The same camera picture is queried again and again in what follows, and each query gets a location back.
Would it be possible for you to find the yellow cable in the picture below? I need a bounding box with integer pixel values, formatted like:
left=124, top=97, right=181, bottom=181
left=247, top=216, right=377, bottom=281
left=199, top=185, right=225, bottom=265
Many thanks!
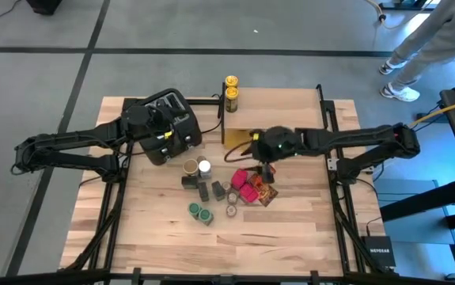
left=408, top=94, right=455, bottom=128

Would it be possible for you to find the black metal table frame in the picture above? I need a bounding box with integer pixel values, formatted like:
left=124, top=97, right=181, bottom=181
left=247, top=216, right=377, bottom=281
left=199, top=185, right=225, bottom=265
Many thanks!
left=0, top=94, right=455, bottom=285

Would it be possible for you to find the white-lid bagel seasoning jar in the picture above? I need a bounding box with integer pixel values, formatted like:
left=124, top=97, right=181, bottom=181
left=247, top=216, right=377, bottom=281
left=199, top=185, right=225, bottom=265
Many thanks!
left=198, top=159, right=213, bottom=180

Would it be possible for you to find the black floor stand base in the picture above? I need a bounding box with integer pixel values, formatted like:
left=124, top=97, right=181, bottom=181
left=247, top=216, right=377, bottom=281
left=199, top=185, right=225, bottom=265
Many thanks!
left=377, top=0, right=438, bottom=12

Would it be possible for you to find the red-lid smoked paprika tin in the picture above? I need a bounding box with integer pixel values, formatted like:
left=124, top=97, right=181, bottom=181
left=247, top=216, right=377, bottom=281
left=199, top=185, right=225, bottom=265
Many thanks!
left=230, top=169, right=248, bottom=190
left=238, top=183, right=259, bottom=203

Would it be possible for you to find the tan-lid white-label jar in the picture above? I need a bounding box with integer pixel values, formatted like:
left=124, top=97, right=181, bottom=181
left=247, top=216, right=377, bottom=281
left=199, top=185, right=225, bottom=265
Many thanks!
left=182, top=158, right=200, bottom=177

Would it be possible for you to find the black power strip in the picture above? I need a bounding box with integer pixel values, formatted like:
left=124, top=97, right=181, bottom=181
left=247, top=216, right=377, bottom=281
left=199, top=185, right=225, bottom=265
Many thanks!
left=415, top=112, right=446, bottom=123

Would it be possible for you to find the black box on floor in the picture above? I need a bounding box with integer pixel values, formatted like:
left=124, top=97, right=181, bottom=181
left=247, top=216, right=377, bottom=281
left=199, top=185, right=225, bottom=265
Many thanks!
left=26, top=0, right=64, bottom=16

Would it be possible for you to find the black neighbouring rig frame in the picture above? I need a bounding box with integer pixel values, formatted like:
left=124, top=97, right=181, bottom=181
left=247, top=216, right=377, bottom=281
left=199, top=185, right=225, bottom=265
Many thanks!
left=380, top=176, right=455, bottom=230

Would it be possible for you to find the cream floor cable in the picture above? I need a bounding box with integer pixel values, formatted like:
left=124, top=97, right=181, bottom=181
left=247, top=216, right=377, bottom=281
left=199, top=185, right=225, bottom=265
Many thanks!
left=363, top=0, right=414, bottom=31

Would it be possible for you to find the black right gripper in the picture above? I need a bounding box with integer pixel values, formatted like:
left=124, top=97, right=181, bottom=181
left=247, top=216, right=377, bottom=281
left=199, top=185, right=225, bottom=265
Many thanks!
left=250, top=125, right=304, bottom=184

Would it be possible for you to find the black toaster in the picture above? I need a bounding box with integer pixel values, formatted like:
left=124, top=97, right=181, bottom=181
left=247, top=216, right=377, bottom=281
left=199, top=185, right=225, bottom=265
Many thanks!
left=126, top=87, right=203, bottom=166

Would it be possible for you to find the person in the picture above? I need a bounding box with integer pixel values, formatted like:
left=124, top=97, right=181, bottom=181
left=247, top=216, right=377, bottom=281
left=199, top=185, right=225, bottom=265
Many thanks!
left=378, top=0, right=455, bottom=103

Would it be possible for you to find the black Netgear router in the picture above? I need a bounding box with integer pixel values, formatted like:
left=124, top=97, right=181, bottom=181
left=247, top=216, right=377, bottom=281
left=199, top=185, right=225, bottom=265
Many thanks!
left=360, top=235, right=397, bottom=268

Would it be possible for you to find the wooden shelf board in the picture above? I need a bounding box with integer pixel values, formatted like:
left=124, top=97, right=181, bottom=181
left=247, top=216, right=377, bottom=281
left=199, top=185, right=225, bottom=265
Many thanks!
left=222, top=87, right=325, bottom=131

